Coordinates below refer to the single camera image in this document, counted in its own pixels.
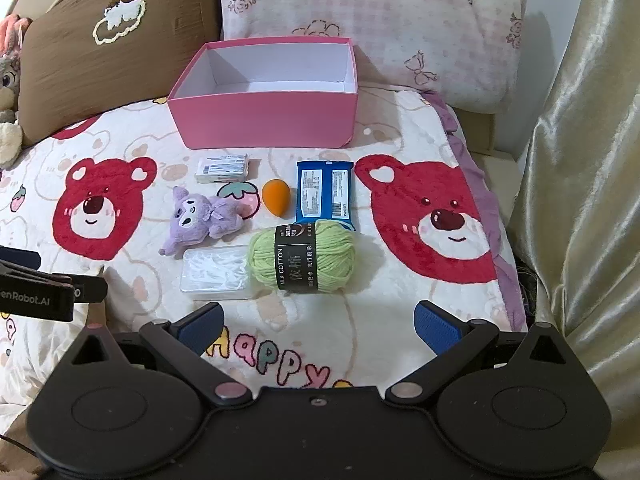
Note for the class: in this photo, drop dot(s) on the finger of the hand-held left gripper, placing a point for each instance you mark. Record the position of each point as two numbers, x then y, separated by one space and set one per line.
92 290

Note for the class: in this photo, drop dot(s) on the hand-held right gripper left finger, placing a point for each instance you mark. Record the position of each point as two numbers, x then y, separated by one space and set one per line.
200 331

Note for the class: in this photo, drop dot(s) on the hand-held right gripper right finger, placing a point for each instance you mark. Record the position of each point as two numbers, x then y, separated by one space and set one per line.
435 326

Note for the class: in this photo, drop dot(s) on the purple plush toy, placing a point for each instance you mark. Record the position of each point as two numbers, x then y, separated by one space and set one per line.
192 220

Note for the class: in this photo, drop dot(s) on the green yarn ball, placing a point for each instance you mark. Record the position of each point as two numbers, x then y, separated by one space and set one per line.
325 255

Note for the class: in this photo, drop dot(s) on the orange makeup sponge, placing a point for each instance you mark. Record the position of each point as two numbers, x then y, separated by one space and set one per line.
276 199

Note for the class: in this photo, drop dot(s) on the blue wipes packet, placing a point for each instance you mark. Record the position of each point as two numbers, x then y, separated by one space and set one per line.
325 190

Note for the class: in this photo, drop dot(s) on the pink cardboard box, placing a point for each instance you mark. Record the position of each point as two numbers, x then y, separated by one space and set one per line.
260 120

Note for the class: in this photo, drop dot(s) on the bear printed blanket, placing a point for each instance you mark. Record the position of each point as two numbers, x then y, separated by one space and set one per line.
150 270

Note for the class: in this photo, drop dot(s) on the cream plush toy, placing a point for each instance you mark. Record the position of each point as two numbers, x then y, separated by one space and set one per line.
9 142

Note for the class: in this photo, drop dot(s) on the small white pack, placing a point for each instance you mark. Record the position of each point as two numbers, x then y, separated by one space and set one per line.
222 169

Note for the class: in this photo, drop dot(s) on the beige mattress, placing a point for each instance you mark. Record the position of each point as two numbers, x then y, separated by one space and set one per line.
495 135

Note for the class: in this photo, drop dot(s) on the gold curtain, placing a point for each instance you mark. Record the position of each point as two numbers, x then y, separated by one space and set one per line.
580 160

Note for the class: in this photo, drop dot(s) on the brown pillow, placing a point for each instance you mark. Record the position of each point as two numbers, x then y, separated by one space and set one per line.
125 70

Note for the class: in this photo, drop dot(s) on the grey rabbit plush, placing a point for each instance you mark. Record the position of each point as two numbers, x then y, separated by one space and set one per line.
11 70

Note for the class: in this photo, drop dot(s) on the pink checked pillow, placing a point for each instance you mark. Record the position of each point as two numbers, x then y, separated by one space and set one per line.
400 25

